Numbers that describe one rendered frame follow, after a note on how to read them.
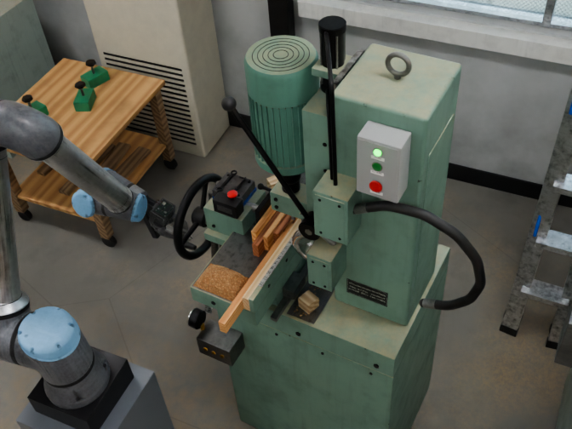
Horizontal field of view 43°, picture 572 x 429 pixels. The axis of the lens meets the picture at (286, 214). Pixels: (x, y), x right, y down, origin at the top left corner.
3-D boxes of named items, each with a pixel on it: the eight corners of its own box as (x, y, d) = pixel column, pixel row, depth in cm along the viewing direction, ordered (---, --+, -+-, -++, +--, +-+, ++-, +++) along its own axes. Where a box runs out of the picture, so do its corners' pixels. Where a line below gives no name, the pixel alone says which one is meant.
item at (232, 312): (316, 194, 222) (315, 185, 219) (322, 196, 221) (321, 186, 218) (220, 330, 189) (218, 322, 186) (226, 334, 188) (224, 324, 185)
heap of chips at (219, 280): (210, 263, 205) (208, 254, 203) (253, 279, 200) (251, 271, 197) (192, 285, 200) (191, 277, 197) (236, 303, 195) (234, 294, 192)
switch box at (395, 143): (366, 174, 165) (368, 119, 154) (408, 186, 162) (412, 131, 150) (355, 191, 162) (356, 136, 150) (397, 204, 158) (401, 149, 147)
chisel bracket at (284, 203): (283, 197, 210) (281, 175, 204) (326, 212, 205) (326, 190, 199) (271, 214, 205) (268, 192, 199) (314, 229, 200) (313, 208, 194)
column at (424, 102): (366, 246, 219) (372, 40, 168) (436, 271, 211) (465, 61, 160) (334, 300, 206) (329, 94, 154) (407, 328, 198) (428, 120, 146)
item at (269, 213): (285, 203, 220) (283, 186, 216) (290, 204, 220) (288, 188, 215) (253, 246, 209) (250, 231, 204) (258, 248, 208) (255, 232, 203)
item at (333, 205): (328, 213, 181) (327, 168, 171) (361, 224, 178) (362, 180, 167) (313, 236, 176) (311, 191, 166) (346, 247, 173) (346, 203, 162)
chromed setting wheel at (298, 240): (296, 250, 199) (294, 219, 190) (337, 265, 194) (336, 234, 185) (291, 258, 197) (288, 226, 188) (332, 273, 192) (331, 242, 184)
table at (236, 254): (267, 160, 243) (265, 146, 239) (350, 186, 232) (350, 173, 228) (164, 288, 207) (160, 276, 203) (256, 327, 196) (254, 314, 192)
